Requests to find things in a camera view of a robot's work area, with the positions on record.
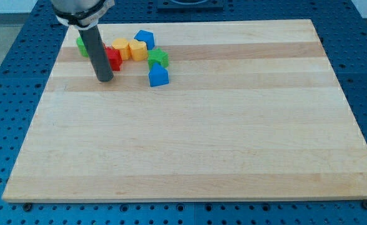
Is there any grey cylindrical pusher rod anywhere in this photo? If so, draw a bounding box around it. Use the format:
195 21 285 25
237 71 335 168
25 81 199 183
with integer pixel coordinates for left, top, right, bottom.
79 26 114 83

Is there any blue triangle block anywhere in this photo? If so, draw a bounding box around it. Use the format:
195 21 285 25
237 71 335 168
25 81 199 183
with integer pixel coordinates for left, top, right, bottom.
148 63 169 87

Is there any green block at left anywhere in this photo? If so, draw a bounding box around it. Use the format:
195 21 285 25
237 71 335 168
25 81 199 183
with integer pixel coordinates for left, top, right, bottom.
76 37 89 58

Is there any red block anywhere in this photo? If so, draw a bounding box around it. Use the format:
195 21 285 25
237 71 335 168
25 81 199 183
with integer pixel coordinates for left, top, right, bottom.
104 46 123 71

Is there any yellow cylinder block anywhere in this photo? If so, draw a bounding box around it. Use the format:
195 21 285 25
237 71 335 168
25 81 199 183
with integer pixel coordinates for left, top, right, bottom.
111 38 131 60

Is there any yellow heart block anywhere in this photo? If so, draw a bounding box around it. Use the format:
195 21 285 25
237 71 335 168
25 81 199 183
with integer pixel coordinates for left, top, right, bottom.
128 39 148 61

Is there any blue pentagon block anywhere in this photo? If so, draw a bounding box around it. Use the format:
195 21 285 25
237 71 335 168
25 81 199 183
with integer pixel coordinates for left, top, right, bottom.
134 30 155 50

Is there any green star block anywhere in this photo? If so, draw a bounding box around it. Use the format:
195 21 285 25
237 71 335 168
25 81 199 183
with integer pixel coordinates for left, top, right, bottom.
148 48 169 70

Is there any light wooden board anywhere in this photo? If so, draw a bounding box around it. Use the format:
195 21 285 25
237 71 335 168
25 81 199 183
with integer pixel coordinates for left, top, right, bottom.
3 19 367 203

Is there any dark blue base plate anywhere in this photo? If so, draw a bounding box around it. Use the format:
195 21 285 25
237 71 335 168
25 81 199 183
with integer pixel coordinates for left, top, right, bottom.
156 0 225 11

